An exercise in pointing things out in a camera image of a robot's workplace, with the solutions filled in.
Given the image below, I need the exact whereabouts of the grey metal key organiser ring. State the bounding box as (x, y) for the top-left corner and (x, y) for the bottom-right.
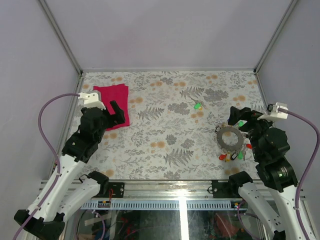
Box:
(214, 121), (253, 163)

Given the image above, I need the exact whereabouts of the aluminium front rail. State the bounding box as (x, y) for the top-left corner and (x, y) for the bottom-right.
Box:
(110, 180), (213, 200)

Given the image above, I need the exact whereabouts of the white slotted cable duct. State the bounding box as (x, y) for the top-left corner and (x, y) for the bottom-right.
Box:
(80, 199), (237, 211)

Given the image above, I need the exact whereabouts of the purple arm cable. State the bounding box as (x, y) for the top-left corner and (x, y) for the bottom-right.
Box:
(282, 109), (320, 240)
(12, 92), (81, 240)

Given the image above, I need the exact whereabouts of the green tagged key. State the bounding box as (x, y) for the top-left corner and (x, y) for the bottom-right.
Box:
(192, 98), (206, 110)

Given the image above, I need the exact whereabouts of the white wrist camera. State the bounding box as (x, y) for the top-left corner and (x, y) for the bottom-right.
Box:
(257, 102), (288, 122)
(78, 91), (106, 110)

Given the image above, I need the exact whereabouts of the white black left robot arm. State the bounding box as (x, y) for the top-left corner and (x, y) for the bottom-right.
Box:
(14, 100), (125, 240)

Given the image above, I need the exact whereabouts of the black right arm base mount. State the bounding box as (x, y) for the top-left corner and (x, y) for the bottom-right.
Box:
(207, 180), (240, 199)

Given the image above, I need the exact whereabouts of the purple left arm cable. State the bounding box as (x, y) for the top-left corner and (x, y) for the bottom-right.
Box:
(12, 92), (81, 240)

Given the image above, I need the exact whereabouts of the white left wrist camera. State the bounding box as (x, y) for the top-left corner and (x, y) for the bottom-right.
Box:
(78, 91), (106, 110)

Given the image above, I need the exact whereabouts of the red folded cloth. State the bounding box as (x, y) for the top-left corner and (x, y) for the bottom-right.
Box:
(92, 84), (131, 132)

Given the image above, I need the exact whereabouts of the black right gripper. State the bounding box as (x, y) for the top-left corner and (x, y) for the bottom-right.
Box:
(227, 105), (277, 159)

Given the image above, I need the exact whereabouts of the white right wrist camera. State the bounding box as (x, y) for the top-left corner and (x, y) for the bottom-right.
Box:
(257, 102), (288, 122)

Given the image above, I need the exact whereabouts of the floral table mat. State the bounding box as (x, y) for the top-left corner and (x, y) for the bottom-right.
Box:
(80, 70), (266, 180)

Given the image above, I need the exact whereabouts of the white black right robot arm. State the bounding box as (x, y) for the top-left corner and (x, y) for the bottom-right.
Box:
(227, 102), (320, 240)

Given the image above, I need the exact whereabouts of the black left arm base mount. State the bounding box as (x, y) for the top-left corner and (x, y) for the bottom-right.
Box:
(96, 182), (125, 199)

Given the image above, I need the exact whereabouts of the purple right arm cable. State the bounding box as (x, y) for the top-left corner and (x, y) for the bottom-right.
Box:
(282, 109), (320, 240)

